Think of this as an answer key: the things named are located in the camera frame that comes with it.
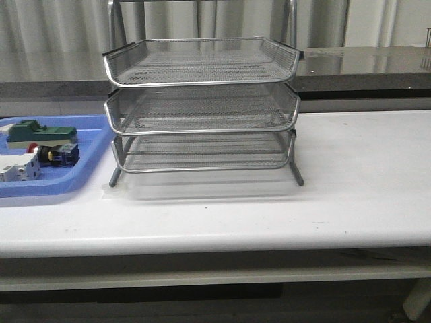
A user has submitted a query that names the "silver mesh tray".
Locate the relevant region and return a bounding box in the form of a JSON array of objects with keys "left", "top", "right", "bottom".
[
  {"left": 112, "top": 131, "right": 296, "bottom": 174},
  {"left": 104, "top": 83, "right": 300, "bottom": 136},
  {"left": 103, "top": 37, "right": 302, "bottom": 88}
]

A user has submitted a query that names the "red emergency stop button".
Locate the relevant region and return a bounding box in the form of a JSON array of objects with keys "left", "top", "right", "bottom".
[{"left": 26, "top": 143, "right": 79, "bottom": 167}]

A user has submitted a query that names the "blue plastic tray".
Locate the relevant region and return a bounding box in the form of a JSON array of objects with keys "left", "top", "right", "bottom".
[{"left": 1, "top": 114, "right": 113, "bottom": 198}]

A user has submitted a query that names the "white circuit breaker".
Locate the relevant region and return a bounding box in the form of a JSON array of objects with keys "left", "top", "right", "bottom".
[{"left": 1, "top": 153, "right": 40, "bottom": 182}]

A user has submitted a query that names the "green terminal block component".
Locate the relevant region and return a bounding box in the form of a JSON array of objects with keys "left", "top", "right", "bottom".
[{"left": 6, "top": 120, "right": 77, "bottom": 149}]

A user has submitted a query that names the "dark stone counter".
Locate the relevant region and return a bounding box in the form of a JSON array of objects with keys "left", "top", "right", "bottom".
[{"left": 1, "top": 46, "right": 430, "bottom": 100}]

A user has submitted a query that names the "silver metal rack frame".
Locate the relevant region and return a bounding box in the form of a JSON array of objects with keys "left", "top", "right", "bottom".
[{"left": 106, "top": 0, "right": 306, "bottom": 188}]

